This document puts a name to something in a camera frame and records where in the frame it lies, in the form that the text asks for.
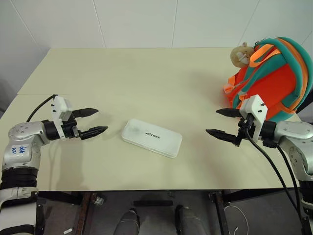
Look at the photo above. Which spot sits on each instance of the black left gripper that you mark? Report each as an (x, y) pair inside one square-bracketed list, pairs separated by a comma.
[(70, 127)]

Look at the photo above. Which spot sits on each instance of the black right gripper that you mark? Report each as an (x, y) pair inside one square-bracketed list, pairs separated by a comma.
[(245, 127)]

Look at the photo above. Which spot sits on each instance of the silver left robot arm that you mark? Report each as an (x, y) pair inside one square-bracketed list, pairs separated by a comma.
[(23, 144)]

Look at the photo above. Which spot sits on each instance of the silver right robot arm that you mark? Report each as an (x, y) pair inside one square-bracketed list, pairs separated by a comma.
[(292, 142)]

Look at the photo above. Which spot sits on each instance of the white rectangular case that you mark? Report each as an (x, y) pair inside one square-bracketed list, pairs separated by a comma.
[(152, 138)]

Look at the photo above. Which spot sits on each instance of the orange and teal backpack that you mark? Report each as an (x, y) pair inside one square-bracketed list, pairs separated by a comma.
[(272, 76)]

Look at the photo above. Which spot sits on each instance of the grey right robot foot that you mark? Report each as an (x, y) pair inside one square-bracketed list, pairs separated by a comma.
[(189, 220)]

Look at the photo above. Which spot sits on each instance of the white scrap on floor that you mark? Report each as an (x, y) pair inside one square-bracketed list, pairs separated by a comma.
[(68, 230)]

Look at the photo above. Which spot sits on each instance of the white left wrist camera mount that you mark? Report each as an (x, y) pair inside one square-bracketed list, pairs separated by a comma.
[(60, 108)]

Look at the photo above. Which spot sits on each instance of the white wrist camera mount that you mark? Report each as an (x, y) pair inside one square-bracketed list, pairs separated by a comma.
[(60, 108), (255, 109)]

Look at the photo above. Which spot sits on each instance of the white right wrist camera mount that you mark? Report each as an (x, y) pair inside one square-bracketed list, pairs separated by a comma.
[(255, 109)]

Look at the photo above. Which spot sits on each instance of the black table frame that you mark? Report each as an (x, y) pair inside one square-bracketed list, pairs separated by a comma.
[(156, 199)]

